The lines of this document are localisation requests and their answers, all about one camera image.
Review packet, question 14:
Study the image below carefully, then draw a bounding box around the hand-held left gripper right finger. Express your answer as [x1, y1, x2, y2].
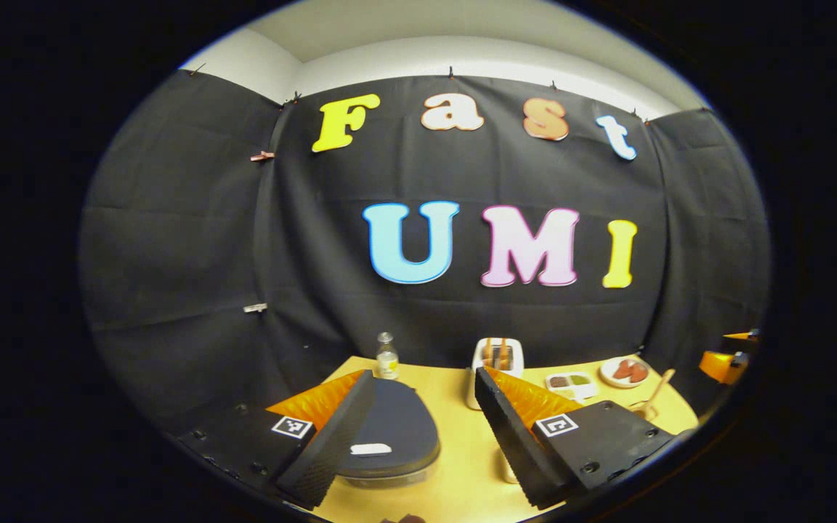
[474, 365, 681, 511]

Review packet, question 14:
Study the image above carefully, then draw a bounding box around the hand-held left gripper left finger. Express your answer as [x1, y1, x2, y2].
[175, 369, 377, 511]

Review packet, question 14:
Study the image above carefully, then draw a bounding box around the wooden spoon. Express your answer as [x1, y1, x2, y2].
[640, 368, 676, 415]

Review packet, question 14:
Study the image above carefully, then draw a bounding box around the dark grey rice cooker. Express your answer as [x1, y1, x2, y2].
[335, 378, 441, 487]

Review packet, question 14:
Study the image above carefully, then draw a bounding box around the white divided grain dish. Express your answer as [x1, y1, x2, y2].
[546, 372, 599, 402]

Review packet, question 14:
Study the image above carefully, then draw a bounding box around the white toaster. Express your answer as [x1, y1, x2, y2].
[466, 337, 525, 411]

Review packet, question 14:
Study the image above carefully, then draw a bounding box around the small glass bottle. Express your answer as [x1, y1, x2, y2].
[376, 332, 400, 381]

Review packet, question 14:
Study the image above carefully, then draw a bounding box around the small white round plate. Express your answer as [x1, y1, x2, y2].
[599, 356, 651, 389]

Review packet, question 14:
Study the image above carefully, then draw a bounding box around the black backdrop cloth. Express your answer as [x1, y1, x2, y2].
[81, 69, 772, 437]

